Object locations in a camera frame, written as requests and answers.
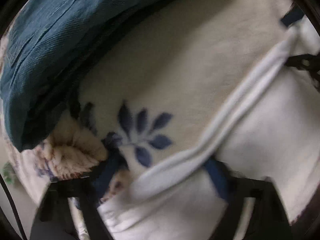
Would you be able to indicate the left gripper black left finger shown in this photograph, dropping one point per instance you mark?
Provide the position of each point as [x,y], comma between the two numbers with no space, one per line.
[54,218]

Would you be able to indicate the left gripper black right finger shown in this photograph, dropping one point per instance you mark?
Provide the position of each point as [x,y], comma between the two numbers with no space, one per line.
[254,209]

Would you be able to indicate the white cotton pants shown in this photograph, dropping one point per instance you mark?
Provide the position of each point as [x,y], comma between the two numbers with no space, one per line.
[238,102]

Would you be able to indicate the floral fleece blanket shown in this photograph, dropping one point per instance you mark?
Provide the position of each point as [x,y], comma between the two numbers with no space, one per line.
[108,115]

